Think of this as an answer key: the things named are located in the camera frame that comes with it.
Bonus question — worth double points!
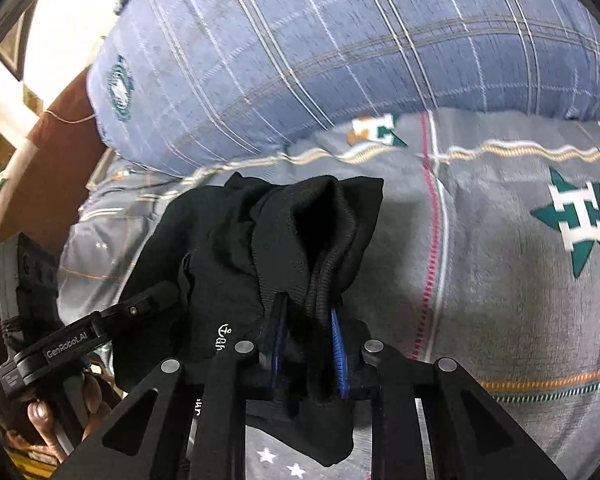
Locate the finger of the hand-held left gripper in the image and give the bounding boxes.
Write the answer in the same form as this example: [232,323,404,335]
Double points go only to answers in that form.
[100,280,180,341]

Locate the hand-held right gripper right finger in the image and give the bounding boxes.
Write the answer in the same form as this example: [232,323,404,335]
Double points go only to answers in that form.
[329,307,568,480]

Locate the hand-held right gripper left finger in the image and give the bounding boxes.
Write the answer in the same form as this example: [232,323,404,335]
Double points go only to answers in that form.
[82,292,290,480]

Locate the black pants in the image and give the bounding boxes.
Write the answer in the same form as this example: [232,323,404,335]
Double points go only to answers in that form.
[111,172,385,467]

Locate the person's left hand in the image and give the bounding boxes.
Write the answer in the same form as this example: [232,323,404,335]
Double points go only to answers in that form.
[26,370,110,461]

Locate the brown headboard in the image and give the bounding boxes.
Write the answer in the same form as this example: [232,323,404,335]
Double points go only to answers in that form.
[0,67,116,256]

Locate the yellow object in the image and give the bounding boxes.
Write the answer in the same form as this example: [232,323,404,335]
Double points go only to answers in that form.
[5,447,61,480]

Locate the grey star print bedsheet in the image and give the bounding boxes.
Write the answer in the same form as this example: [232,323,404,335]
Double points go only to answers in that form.
[57,107,600,480]

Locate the blue plaid pillow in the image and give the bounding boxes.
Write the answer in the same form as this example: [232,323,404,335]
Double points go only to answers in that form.
[86,0,600,178]

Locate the thin pale cord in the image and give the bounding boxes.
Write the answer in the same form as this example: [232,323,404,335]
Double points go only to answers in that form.
[40,110,100,125]

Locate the large framed wall painting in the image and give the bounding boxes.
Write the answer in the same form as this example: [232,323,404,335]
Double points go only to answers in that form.
[0,2,38,82]

